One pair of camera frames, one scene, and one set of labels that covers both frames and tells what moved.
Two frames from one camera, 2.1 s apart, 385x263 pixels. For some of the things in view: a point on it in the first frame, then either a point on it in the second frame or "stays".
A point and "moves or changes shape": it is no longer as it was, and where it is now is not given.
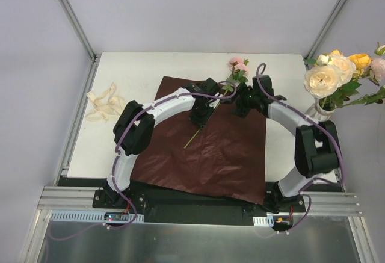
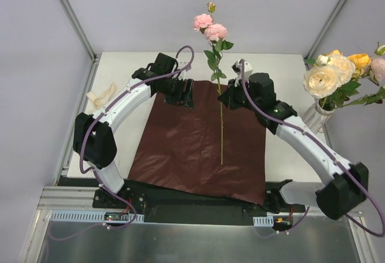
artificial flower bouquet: x=239 y=68 moves or changes shape
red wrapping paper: x=225 y=158 stays
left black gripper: x=219 y=93 -> x=183 y=91
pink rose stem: x=377 y=73 stays
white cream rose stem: x=329 y=80 stays
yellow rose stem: x=358 y=60 stays
